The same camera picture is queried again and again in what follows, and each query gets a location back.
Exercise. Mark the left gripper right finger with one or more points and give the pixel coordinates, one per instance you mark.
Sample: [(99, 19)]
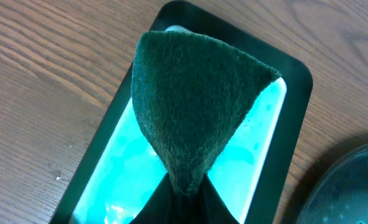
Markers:
[(207, 207)]

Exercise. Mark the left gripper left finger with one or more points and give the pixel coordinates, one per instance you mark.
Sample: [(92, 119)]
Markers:
[(159, 208)]

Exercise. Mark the green scouring sponge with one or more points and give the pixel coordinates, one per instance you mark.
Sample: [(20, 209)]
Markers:
[(190, 93)]

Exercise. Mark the black rectangular sponge tray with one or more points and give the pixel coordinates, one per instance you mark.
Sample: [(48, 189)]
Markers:
[(120, 170)]

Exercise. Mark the round black serving tray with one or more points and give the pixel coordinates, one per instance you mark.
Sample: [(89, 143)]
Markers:
[(341, 196)]

